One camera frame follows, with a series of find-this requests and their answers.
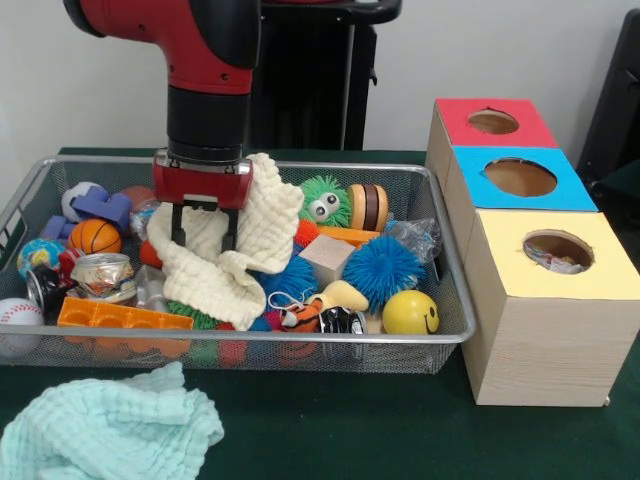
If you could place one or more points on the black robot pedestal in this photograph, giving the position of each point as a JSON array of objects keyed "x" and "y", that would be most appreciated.
[{"x": 310, "y": 75}]

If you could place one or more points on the light blue muslin cloth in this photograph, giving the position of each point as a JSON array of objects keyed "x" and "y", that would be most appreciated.
[{"x": 100, "y": 430}]

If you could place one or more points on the blue spiky ball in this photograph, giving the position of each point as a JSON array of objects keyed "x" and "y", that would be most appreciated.
[
  {"x": 382, "y": 267},
  {"x": 290, "y": 277}
]

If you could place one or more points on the multicoloured frayed cloth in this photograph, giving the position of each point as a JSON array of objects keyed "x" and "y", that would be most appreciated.
[{"x": 552, "y": 260}]

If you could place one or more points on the orange basketball toy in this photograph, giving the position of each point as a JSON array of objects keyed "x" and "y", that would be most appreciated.
[{"x": 95, "y": 236}]

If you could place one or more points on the wooden box with three holes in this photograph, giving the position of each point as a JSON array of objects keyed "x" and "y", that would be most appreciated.
[{"x": 550, "y": 350}]

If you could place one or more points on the tiger plush toy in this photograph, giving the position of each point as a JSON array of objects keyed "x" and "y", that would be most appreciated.
[{"x": 300, "y": 317}]

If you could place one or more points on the cream knitted cloth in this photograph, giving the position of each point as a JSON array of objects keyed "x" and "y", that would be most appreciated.
[{"x": 270, "y": 210}]

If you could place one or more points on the light wooden cube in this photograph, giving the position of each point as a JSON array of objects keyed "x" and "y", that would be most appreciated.
[{"x": 327, "y": 257}]

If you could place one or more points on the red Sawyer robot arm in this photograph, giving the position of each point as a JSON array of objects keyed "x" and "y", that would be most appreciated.
[{"x": 200, "y": 50}]

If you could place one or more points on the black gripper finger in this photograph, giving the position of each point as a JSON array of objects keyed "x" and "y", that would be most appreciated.
[
  {"x": 177, "y": 225},
  {"x": 231, "y": 230}
]

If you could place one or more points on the orange plastic tray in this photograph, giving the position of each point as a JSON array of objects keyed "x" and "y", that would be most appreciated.
[{"x": 125, "y": 317}]

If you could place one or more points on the white baseball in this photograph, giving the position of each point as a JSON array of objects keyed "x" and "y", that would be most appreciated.
[{"x": 20, "y": 312}]

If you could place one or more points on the black and white soccer ball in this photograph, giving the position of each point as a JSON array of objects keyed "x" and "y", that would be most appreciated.
[{"x": 80, "y": 196}]

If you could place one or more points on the green fuzzy toy with eyes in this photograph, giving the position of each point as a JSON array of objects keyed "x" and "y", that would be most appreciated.
[{"x": 325, "y": 197}]

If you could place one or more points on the yellow smiley ball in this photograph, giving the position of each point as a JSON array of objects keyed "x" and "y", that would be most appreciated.
[{"x": 411, "y": 312}]

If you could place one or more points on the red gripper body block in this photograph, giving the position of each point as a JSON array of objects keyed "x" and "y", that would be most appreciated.
[{"x": 200, "y": 185}]

